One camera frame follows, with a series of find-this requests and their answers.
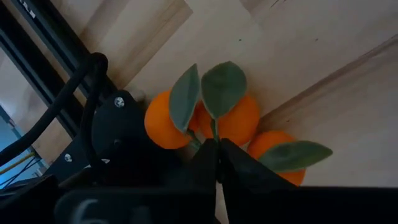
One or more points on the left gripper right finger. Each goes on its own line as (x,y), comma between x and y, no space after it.
(242,171)

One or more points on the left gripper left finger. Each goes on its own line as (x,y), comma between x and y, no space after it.
(202,168)

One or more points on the orange mandarin cluster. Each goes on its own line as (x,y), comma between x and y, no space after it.
(236,124)

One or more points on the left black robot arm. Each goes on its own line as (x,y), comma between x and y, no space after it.
(124,130)

